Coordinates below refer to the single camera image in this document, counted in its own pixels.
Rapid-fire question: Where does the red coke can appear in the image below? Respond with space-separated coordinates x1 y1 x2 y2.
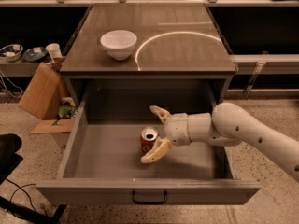
140 126 159 155

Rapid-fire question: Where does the open grey top drawer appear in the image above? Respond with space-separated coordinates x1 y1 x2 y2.
36 89 261 205

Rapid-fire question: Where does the grey low shelf left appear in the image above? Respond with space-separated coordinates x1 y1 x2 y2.
0 55 66 78

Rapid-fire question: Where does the green snack bag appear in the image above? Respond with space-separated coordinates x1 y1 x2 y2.
58 105 77 119

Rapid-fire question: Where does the black drawer handle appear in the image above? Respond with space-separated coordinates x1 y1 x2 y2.
132 191 168 205

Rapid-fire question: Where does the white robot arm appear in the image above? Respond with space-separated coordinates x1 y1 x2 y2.
141 103 299 181

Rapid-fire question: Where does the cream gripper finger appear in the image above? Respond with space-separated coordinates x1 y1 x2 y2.
141 137 172 164
149 105 171 123

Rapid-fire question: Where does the white paper cup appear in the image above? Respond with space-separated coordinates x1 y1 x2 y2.
46 43 62 59

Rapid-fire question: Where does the dark blue plate bowl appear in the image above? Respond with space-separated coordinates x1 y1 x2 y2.
22 47 48 63

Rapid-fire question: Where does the black chair base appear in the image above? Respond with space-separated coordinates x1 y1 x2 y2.
0 133 22 184

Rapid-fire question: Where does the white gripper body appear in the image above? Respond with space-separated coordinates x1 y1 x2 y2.
164 113 189 146

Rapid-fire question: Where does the grey low shelf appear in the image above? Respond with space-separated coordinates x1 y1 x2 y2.
0 55 66 78
231 54 299 75

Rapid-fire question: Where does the black cable on floor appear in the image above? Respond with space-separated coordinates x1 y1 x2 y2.
0 177 50 217

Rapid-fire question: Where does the grey cabinet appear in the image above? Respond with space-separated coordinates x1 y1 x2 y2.
61 3 236 103

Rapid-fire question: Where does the white cable left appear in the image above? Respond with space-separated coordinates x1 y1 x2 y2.
0 69 24 101

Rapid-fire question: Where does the grey low shelf right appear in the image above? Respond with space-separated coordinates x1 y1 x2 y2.
231 54 299 75

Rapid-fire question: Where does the blue patterned bowl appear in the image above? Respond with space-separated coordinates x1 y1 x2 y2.
0 44 23 62

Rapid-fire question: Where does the brown cardboard box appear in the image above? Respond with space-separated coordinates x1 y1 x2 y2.
19 63 75 134

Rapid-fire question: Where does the white ceramic bowl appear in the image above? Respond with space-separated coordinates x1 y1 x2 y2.
100 30 137 60

